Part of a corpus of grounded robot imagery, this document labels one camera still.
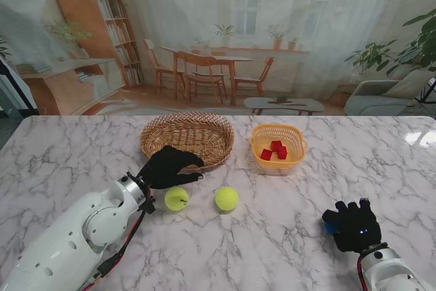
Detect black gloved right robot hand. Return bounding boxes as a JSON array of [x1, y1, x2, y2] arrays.
[[322, 198, 382, 254]]

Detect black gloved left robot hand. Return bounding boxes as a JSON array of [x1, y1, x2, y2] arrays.
[[138, 145, 205, 190]]

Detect yellow tennis ball black logo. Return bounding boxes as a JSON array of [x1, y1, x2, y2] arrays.
[[164, 187, 190, 215]]

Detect woven wicker oval basket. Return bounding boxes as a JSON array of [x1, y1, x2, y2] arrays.
[[140, 111, 235, 171]]

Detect plain yellow tennis ball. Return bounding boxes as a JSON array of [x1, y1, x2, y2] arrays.
[[214, 186, 239, 213]]

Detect yellow plastic mesh basket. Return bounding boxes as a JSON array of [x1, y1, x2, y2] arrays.
[[247, 123, 309, 170]]

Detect printed room scene backdrop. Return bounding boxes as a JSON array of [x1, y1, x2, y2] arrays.
[[0, 0, 436, 117]]

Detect black tripod stand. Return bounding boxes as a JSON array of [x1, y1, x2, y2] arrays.
[[414, 78, 436, 111]]

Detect red black right arm cable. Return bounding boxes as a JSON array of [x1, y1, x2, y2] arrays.
[[356, 255, 371, 291]]

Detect red black arm cable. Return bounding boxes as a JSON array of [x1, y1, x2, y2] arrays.
[[356, 255, 371, 291], [76, 185, 156, 291]]

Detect red black left arm cable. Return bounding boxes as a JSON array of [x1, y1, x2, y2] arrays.
[[76, 185, 156, 291]]

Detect black metal frame post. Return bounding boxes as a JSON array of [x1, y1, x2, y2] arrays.
[[0, 57, 37, 114]]

